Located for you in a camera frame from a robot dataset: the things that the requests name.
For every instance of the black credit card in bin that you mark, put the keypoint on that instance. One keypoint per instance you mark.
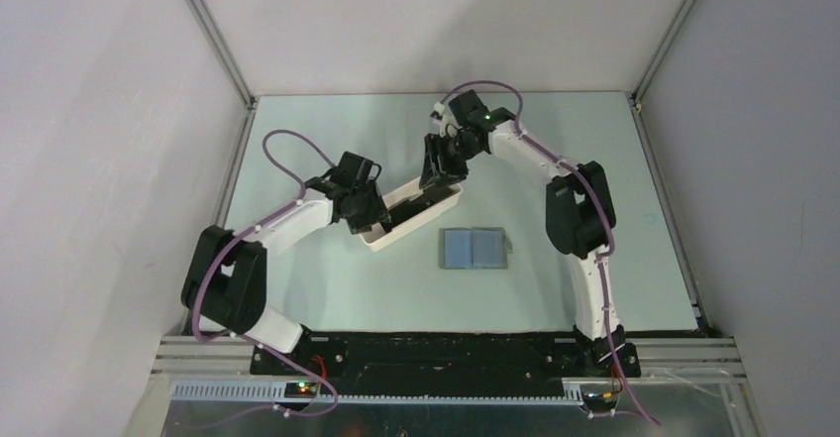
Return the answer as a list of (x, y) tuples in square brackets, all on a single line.
[(409, 208)]

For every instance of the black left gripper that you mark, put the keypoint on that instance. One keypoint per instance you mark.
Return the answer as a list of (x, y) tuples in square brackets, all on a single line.
[(375, 213)]

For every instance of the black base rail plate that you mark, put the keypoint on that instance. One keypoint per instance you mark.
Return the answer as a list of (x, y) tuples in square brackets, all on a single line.
[(468, 365)]

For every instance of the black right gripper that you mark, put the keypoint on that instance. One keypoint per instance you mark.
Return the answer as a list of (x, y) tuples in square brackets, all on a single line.
[(434, 147)]

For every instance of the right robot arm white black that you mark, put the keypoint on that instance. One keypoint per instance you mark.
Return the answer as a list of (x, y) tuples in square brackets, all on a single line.
[(579, 212)]

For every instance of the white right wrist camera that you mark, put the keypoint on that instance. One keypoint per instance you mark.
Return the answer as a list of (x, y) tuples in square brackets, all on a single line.
[(437, 114)]

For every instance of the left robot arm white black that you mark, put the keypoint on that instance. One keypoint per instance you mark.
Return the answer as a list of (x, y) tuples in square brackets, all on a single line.
[(226, 282)]

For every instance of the white plastic bin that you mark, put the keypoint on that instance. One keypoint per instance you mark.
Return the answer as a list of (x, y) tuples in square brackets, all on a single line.
[(446, 198)]

